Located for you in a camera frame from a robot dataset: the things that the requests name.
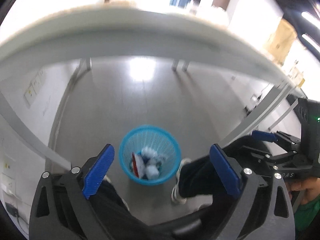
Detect blue mesh trash bin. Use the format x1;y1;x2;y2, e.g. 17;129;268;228
119;125;181;186

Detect green sleeve right forearm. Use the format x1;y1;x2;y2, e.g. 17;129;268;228
294;196;319;232

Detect person's leg black trousers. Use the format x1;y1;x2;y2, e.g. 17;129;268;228
89;180;172;239
171;135;270;204

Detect cardboard box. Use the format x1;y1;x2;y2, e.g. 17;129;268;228
265;18;297;65

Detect person's right hand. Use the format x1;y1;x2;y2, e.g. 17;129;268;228
285;177;319;205

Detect red white snack bag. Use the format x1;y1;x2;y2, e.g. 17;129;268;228
132;153;145;179

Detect person's right leg black trousers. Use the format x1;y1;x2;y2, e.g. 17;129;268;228
171;135;270;204

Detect wall power socket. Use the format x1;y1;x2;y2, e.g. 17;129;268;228
24;68;46;107

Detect crumpled white plastic bag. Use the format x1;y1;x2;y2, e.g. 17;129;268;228
145;164;160;180

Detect person's left leg black trousers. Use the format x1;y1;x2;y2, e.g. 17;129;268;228
89;180;172;239

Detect white sneaker right foot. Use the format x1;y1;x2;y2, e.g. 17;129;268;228
171;157;193;205

